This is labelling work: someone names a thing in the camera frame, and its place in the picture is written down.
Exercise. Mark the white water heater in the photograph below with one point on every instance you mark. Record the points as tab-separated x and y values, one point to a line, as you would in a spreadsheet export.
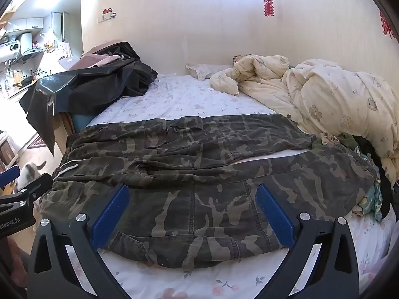
18	45

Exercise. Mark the cream bear print quilt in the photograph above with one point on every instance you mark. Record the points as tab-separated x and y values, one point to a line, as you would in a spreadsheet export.
336	93

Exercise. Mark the white wall cabinets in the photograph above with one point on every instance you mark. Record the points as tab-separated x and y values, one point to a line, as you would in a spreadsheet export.
26	25

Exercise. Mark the green cloth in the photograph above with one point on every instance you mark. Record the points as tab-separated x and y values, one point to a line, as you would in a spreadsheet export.
347	140

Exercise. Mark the black shiny cloth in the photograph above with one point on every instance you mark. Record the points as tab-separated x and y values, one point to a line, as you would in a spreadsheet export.
93	84

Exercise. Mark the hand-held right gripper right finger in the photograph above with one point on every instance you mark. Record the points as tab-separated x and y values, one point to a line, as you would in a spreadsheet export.
274	215

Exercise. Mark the white floral pillow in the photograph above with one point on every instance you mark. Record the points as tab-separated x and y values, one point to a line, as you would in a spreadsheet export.
202	70

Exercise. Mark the red patterned rug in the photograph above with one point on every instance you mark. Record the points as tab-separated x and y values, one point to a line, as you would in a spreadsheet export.
36	141

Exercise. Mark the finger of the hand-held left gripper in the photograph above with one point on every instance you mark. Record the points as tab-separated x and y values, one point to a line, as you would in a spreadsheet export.
39	183
9	176

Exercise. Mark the white tall appliance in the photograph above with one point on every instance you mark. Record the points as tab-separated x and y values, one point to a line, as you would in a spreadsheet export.
59	26

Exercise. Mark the blue fabric item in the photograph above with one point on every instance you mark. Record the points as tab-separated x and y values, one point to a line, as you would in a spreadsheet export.
82	121

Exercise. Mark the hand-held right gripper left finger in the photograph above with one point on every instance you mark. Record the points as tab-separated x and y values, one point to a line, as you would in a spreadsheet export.
110	215

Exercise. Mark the silver range hood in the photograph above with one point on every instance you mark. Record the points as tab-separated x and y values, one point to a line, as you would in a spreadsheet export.
29	53

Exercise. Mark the white floral bed sheet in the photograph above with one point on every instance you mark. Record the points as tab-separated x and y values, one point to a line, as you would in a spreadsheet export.
187	99

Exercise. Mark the teal floral cloth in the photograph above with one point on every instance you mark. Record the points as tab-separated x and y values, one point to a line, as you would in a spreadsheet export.
372	199

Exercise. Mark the camouflage pants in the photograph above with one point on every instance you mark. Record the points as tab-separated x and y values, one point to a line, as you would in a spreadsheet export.
202	199

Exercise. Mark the red knot ornament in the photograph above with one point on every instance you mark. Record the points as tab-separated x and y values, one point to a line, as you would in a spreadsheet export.
387	26

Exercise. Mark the pale pink printed cloth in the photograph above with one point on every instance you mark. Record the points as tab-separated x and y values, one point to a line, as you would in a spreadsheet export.
329	137

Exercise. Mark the white grey cat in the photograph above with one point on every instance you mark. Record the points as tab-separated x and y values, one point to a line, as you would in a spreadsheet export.
26	174

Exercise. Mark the black garment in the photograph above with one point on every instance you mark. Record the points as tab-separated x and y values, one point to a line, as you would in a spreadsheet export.
383	177

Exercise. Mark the person's left hand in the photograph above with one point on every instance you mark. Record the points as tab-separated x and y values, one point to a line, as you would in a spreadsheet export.
15	254

